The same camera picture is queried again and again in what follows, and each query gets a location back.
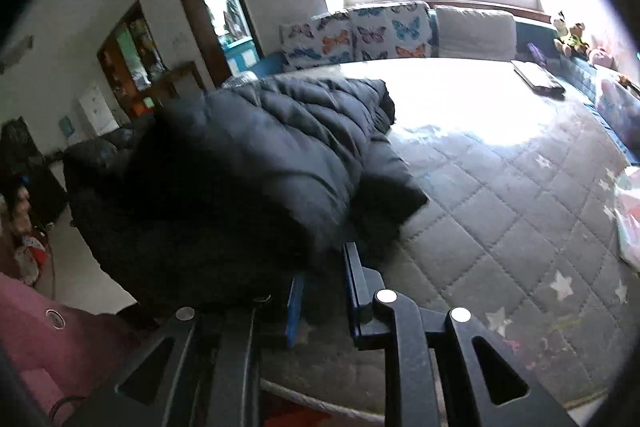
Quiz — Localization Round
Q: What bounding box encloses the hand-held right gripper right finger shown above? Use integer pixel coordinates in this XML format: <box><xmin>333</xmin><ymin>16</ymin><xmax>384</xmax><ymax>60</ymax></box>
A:
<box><xmin>342</xmin><ymin>242</ymin><xmax>576</xmax><ymax>427</ymax></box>

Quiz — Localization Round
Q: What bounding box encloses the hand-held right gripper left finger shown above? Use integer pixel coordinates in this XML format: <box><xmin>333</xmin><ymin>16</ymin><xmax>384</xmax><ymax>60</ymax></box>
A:
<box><xmin>65</xmin><ymin>274</ymin><xmax>306</xmax><ymax>427</ymax></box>

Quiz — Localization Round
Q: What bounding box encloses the black down jacket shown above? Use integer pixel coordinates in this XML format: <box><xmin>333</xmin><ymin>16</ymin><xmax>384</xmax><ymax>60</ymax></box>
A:
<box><xmin>62</xmin><ymin>77</ymin><xmax>430</xmax><ymax>323</ymax></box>

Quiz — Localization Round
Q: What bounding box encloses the grey star quilted mat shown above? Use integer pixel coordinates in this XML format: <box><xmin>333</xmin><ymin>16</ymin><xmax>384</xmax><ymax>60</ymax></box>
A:
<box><xmin>260</xmin><ymin>57</ymin><xmax>640</xmax><ymax>418</ymax></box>

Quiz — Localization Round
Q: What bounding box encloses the person's pink clothing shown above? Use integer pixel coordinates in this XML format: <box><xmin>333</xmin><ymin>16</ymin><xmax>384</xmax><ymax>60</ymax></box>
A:
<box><xmin>0</xmin><ymin>272</ymin><xmax>141</xmax><ymax>427</ymax></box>

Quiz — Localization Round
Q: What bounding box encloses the butterfly print pillow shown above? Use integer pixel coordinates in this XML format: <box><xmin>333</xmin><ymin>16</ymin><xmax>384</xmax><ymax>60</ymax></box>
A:
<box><xmin>348</xmin><ymin>1</ymin><xmax>440</xmax><ymax>62</ymax></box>
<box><xmin>280</xmin><ymin>11</ymin><xmax>353</xmax><ymax>72</ymax></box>

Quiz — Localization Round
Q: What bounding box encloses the blue cabinet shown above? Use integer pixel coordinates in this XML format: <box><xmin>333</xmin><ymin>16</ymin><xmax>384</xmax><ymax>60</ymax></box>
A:
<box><xmin>222</xmin><ymin>36</ymin><xmax>261</xmax><ymax>75</ymax></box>

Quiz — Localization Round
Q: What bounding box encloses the wooden table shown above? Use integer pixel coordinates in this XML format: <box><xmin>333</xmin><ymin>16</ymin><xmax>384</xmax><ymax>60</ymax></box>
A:
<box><xmin>150</xmin><ymin>61</ymin><xmax>208</xmax><ymax>108</ymax></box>

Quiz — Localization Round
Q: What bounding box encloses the colourful toy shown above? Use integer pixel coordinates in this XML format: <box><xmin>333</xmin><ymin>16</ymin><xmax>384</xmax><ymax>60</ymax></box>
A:
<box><xmin>10</xmin><ymin>187</ymin><xmax>51</xmax><ymax>285</ymax></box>

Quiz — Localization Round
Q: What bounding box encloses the beige pillow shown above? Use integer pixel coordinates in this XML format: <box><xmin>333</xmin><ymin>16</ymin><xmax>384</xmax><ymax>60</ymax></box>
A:
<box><xmin>434</xmin><ymin>5</ymin><xmax>517</xmax><ymax>62</ymax></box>

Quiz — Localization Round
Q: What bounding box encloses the pink patterned cloth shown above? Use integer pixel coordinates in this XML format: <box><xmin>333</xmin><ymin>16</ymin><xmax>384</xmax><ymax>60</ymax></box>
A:
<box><xmin>612</xmin><ymin>167</ymin><xmax>640</xmax><ymax>270</ymax></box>

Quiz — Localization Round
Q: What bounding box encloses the black bag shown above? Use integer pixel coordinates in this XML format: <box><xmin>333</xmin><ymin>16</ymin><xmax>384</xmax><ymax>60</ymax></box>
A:
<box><xmin>0</xmin><ymin>117</ymin><xmax>68</xmax><ymax>228</ymax></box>

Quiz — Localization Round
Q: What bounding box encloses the wooden display cabinet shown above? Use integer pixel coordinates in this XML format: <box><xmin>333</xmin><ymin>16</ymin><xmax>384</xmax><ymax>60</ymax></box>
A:
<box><xmin>97</xmin><ymin>0</ymin><xmax>168</xmax><ymax>120</ymax></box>

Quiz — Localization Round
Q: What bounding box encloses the pink printed pillow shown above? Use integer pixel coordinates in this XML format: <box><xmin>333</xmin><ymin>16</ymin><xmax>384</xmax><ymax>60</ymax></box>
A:
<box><xmin>595</xmin><ymin>77</ymin><xmax>640</xmax><ymax>138</ymax></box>

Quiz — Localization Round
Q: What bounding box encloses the black white plush toy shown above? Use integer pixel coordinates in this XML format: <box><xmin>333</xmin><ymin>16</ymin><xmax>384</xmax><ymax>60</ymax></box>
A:
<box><xmin>551</xmin><ymin>11</ymin><xmax>571</xmax><ymax>40</ymax></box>

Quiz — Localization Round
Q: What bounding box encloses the green brown plush toy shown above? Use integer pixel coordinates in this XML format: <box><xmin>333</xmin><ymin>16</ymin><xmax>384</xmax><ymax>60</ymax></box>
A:
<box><xmin>567</xmin><ymin>22</ymin><xmax>591</xmax><ymax>56</ymax></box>

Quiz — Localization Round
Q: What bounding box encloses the pink plush toy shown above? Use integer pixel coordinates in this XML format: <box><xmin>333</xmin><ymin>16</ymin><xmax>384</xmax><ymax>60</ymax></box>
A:
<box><xmin>587</xmin><ymin>47</ymin><xmax>615</xmax><ymax>68</ymax></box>

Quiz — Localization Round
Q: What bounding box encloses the brown door frame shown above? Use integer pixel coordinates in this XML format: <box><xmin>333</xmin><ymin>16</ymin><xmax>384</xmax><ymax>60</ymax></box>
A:
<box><xmin>171</xmin><ymin>0</ymin><xmax>263</xmax><ymax>90</ymax></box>

